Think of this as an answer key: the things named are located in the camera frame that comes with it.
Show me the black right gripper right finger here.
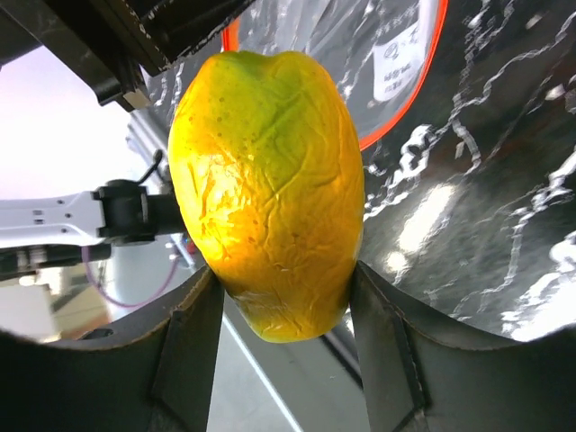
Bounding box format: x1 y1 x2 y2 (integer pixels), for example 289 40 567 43
350 263 575 431

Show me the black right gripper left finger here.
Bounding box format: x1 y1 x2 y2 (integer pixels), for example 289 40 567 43
1 266 223 431

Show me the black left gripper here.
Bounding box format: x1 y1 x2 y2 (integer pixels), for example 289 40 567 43
1 0 250 111

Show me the yellow orange papaya toy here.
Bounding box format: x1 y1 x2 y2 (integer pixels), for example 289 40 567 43
168 51 365 343

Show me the clear zip top bag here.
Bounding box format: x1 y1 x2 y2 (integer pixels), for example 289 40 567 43
222 0 448 149

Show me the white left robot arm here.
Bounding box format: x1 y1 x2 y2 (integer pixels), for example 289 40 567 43
1 1 247 279

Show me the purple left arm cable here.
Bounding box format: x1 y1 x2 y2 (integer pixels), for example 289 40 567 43
83 251 181 310

